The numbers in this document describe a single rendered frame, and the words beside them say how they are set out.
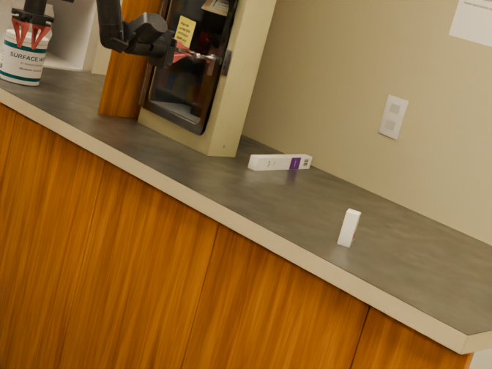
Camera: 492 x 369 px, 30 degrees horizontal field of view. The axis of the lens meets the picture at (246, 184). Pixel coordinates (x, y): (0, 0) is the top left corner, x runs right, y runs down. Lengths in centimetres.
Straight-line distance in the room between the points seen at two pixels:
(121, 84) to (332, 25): 66
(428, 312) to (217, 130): 100
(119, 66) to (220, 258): 83
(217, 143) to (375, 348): 91
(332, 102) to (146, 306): 90
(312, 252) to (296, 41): 115
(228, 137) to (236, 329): 67
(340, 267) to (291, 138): 110
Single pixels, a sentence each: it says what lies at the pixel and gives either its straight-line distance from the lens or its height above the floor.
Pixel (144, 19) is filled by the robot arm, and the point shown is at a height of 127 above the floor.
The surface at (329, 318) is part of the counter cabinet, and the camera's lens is 192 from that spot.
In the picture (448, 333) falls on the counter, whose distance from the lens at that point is 172.
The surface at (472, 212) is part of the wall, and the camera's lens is 252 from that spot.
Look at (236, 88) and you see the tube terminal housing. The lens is 253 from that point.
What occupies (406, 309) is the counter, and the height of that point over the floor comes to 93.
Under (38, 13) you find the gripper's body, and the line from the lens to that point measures 262.
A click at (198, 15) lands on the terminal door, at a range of 257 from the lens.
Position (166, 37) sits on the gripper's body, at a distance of 245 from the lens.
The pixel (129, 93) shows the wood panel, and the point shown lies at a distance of 278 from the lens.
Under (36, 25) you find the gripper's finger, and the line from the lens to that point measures 267.
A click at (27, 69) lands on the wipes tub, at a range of 292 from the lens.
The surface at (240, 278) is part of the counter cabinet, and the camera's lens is 207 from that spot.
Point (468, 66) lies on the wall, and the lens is 255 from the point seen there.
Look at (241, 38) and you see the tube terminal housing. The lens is 250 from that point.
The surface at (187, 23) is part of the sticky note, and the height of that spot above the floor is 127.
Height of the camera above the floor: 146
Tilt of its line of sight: 13 degrees down
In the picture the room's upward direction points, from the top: 15 degrees clockwise
